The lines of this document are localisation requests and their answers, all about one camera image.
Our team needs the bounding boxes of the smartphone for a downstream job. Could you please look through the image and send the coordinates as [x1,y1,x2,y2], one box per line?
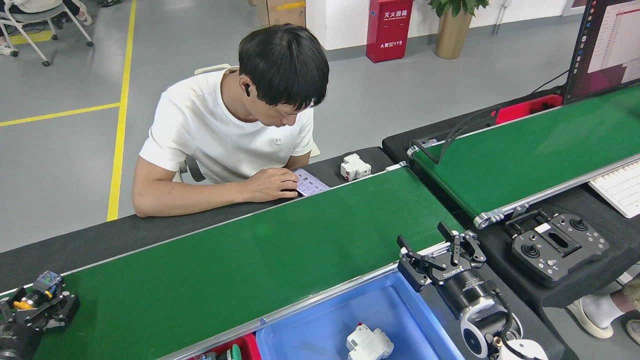
[291,167,332,197]

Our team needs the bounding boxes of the person's right hand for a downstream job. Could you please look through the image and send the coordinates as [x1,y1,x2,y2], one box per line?
[241,167,301,203]

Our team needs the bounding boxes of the blue plastic tray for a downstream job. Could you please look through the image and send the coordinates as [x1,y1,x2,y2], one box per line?
[255,270,467,360]

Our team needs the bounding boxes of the red fire extinguisher cabinet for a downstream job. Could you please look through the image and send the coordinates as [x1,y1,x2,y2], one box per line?
[366,0,415,64]

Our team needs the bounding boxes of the cardboard box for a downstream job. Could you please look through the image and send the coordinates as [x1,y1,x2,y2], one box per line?
[256,0,307,29]

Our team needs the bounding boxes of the potted plant in brass pot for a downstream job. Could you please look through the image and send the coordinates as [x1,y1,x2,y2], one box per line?
[428,0,491,60]

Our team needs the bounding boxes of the white circuit breaker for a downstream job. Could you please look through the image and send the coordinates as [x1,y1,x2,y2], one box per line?
[340,153,372,182]
[346,322,395,360]

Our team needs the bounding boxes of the grey office chair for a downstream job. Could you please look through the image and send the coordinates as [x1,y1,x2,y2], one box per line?
[172,63,322,184]

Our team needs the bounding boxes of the red case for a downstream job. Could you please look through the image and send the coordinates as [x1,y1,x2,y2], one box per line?
[494,94,565,126]

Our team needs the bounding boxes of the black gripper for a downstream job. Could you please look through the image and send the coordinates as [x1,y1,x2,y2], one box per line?
[396,221,497,319]
[0,286,81,360]

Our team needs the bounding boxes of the green conveyor belt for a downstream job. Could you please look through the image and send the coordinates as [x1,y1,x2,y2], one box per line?
[406,82,640,230]
[0,161,468,360]

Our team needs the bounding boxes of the red plastic tray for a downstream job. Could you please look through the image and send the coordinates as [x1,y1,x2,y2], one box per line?
[187,332,262,360]

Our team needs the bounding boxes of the computer monitor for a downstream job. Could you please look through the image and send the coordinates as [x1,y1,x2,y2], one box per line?
[564,0,640,105]

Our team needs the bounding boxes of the black cable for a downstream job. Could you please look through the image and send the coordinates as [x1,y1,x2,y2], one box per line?
[437,107,498,165]

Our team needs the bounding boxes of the white keyboard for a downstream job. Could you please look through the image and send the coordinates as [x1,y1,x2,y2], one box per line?
[588,159,640,219]

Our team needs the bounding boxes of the black remote controller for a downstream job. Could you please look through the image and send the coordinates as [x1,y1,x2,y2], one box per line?
[502,209,611,289]

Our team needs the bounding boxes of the person's foot in slipper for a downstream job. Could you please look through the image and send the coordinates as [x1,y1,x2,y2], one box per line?
[566,274,640,346]

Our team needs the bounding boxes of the person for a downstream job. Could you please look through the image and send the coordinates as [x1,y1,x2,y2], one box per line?
[131,22,331,216]
[0,0,93,57]

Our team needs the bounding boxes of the yellow mushroom push button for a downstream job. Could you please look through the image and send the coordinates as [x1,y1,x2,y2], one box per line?
[12,270,64,312]

